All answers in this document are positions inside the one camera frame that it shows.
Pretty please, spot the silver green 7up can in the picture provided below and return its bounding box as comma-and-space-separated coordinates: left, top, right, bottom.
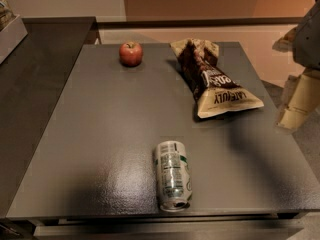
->
154, 141, 192, 212

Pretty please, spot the brown white chip bag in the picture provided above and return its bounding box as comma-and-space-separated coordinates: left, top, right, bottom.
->
170, 38, 264, 119

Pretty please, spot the red apple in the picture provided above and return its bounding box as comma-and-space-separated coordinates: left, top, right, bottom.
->
119, 42, 143, 67

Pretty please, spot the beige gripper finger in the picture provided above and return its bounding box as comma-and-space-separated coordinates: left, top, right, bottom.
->
276, 68, 320, 130
272, 27, 297, 52

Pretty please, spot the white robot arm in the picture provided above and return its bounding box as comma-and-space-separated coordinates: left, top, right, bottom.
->
276, 1, 320, 131

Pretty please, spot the grey box with items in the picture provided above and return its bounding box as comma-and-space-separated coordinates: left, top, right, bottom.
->
0, 0, 28, 64

